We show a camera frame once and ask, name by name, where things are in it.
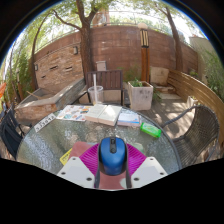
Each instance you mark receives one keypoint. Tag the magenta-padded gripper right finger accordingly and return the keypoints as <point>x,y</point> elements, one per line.
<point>148,170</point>

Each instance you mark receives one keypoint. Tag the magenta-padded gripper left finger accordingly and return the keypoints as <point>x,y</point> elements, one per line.
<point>75,170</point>

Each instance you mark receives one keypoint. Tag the blue and black computer mouse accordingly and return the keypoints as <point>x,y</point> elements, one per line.
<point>112,156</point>

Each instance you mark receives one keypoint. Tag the floral pink mouse pad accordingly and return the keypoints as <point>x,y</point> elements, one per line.
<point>83,148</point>

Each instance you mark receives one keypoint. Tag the yellow paper note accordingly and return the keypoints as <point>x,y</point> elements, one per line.
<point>65,157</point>

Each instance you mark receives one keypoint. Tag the green tissue pack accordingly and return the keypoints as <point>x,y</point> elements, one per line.
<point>150,130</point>

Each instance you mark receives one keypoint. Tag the pale blue booklet stack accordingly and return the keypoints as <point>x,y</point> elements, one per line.
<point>129,118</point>

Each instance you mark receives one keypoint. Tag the white printed label strip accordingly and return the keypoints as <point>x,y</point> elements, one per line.
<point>45,122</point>

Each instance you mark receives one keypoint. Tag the colourful printed booklet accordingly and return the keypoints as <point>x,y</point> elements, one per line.
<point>73,112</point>

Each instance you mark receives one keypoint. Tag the open white book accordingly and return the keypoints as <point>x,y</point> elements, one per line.
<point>103,115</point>

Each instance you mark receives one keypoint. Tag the grey wicker armchair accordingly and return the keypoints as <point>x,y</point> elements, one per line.
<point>200,133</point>

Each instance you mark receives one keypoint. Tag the concrete planter with plant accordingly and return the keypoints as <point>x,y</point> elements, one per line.
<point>140,96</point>

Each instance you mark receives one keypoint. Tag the raised stone garden bed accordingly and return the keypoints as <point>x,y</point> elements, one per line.
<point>56,98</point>

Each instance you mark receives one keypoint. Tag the black metal chair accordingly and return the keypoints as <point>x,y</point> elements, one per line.
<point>10,133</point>

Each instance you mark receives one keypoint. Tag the clear plastic cup with straw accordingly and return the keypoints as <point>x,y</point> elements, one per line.
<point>95,95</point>

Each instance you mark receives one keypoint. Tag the pale stone slab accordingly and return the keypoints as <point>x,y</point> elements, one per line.
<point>159,76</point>

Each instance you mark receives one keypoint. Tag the dark wooden slatted chair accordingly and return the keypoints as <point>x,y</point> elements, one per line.
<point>110,79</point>

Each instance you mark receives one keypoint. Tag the forked tree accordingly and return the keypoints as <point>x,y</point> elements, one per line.
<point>86,50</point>

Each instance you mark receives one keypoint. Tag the slender tree trunk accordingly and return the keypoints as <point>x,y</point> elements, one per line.
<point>177,50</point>

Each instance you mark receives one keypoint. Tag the grey electrical wall box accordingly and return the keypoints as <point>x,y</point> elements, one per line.
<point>101,65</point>

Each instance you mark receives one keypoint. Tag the wooden garden lamp post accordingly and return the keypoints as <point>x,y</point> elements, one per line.
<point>144,60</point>

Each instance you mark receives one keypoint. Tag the black wall lamp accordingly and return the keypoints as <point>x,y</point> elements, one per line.
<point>36,67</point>
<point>75,50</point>

